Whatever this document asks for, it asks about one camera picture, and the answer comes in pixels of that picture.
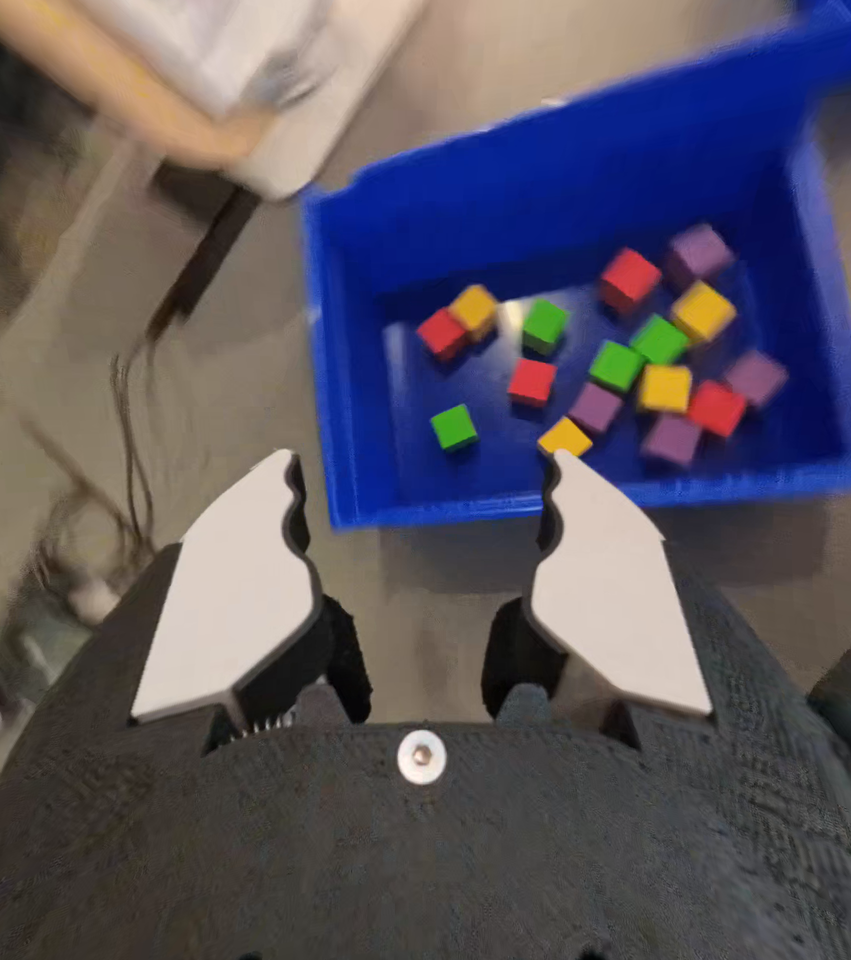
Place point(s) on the purple cube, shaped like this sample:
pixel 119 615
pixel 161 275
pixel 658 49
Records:
pixel 669 442
pixel 755 379
pixel 594 409
pixel 699 255

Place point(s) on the green cube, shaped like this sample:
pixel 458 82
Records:
pixel 615 366
pixel 658 340
pixel 545 326
pixel 454 427

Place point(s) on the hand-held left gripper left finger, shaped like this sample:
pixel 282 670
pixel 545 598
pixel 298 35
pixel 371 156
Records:
pixel 238 600

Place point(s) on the yellow cube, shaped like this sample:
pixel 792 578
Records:
pixel 564 436
pixel 664 388
pixel 475 311
pixel 703 312

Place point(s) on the printed instruction sheet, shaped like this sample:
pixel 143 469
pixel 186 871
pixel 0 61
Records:
pixel 230 45

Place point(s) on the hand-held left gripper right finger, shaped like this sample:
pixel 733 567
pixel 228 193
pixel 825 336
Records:
pixel 613 607

